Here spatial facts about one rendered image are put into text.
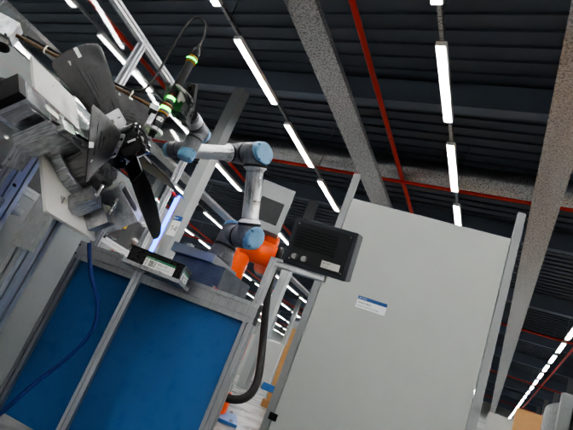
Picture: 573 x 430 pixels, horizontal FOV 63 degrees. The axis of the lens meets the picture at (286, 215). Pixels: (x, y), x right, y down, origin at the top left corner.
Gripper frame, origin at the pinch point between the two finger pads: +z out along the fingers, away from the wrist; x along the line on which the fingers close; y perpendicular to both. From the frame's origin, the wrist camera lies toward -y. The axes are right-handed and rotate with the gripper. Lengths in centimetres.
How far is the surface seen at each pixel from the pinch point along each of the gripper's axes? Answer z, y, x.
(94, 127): 36, 42, -13
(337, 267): -35, 42, -79
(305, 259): -33, 44, -67
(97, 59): 27.0, 13.3, 10.0
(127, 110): 0.5, 16.1, 12.8
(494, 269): -182, -25, -145
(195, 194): -598, -154, 342
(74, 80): 30.7, 25.4, 9.5
